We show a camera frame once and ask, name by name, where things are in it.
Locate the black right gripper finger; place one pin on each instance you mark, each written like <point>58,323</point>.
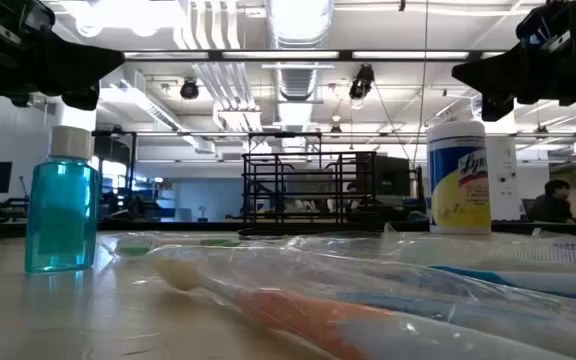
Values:
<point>503,72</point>

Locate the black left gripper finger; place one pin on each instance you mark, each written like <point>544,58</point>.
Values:
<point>83,62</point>

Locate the blue mouthwash bottle white cap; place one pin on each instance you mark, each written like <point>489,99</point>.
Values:
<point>63,210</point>

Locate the green toothbrush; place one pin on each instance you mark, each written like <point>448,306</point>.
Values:
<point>133,250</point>

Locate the blue white toothbrush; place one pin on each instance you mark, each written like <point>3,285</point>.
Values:
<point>543,282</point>

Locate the orange toothbrush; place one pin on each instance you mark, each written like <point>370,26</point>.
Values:
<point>293,315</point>

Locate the black round ceiling spotlight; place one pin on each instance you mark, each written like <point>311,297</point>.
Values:
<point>189,89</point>

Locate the Lysol wipes canister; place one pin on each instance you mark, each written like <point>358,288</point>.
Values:
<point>460,190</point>

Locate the person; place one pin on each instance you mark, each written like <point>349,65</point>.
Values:
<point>553,202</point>

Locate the black bar with strip lights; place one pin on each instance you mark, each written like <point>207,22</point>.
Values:
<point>348,55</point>

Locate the black rack frame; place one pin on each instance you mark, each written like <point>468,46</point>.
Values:
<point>132,170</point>

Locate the black overhead camera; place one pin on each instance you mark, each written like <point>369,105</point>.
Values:
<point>363,82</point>

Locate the silver ceiling duct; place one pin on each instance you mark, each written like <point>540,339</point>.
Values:
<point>298,25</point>

